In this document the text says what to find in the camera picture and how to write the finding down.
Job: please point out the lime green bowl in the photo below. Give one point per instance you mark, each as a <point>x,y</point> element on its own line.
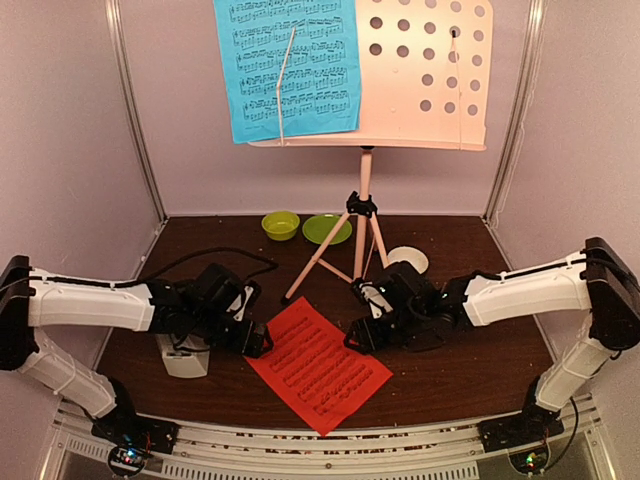
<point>280,225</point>

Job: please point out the aluminium frame post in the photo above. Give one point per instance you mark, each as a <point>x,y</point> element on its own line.
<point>524,96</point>
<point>117,34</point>

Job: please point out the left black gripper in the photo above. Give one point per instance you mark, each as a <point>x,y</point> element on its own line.
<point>256,338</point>

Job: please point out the right aluminium frame post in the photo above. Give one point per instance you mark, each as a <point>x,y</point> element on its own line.
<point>524,96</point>

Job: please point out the white and blue bowl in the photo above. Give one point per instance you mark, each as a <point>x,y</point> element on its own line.
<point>417,258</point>

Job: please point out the pink music stand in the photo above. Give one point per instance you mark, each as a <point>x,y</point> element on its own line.
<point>425,68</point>

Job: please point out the red sheet music paper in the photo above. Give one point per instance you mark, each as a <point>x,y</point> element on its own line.
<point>311,370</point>

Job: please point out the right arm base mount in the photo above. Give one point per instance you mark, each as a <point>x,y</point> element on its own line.
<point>526,441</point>

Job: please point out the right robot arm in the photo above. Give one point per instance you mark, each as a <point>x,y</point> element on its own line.
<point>408,310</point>

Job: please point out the front aluminium rail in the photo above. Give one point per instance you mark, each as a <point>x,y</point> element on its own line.
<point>441,450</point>

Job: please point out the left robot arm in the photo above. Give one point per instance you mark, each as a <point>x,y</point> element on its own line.
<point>210,307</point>

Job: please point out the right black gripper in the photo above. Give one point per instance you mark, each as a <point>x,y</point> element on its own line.
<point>368,341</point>

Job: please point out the white metronome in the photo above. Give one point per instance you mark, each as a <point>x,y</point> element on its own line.
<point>190,362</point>

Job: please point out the green plate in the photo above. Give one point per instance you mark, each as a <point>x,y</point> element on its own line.
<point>317,228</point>

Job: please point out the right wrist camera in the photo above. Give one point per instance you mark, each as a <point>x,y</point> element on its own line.
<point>371,296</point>

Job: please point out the blue sheet music paper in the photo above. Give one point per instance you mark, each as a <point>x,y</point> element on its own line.
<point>291,67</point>

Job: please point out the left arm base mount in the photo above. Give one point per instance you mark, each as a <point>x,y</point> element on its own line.
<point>134,442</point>

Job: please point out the left aluminium frame post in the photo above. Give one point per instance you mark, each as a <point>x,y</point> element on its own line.
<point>117,34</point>

